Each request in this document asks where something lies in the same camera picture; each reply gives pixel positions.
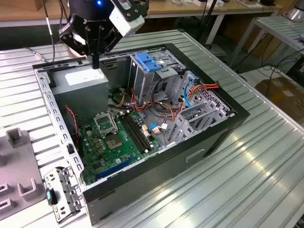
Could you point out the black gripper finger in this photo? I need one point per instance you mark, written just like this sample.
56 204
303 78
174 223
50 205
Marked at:
65 35
111 40

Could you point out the grey metal disk bay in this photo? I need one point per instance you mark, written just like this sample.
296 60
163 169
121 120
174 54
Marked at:
187 130

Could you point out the grey metal drive cage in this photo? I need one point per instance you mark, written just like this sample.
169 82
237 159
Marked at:
142 83

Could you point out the grey power supply unit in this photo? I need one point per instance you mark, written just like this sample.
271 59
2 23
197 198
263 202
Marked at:
80 95

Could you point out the wooden desk with white legs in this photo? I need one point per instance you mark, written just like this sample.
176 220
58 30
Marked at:
166 9

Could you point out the black RAM slot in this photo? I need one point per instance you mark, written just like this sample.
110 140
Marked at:
138 133
135 133
141 133
131 133

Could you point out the black stand pole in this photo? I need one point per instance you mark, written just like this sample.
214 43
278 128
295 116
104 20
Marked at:
209 14

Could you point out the green motherboard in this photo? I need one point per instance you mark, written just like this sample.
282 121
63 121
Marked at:
128 145

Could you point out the blue expansion slot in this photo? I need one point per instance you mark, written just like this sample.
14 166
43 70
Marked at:
114 168

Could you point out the grey parts rack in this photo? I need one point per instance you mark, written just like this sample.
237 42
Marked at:
16 161

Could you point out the black open PC case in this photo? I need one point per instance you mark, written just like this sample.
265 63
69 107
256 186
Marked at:
147 180

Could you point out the black latch with teal mark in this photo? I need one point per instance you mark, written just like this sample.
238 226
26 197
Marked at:
52 198

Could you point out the large cardboard box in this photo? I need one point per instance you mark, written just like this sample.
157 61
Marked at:
280 95

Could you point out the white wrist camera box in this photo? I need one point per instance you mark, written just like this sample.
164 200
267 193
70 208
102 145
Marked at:
126 21

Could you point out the blue plastic drive bracket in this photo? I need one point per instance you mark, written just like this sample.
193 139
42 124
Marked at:
147 63

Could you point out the metal slot bracket plate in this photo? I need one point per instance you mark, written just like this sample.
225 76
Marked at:
69 187

